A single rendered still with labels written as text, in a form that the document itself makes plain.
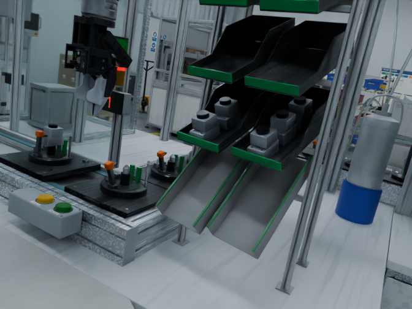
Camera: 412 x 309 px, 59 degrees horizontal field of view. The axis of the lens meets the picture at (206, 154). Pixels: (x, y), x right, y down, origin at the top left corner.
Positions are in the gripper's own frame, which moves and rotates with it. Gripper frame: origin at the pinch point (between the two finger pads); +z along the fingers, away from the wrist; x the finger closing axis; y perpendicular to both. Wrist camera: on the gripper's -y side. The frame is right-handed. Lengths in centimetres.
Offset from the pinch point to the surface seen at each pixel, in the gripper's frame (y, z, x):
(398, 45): -1088, -154, -1
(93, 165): -28.6, 26.3, -27.1
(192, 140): -11.7, 3.3, 20.3
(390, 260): -67, 37, 71
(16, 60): -34, -3, -80
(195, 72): -12.3, -12.4, 17.7
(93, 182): -16.6, 26.3, -14.7
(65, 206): 1.9, 26.1, -5.3
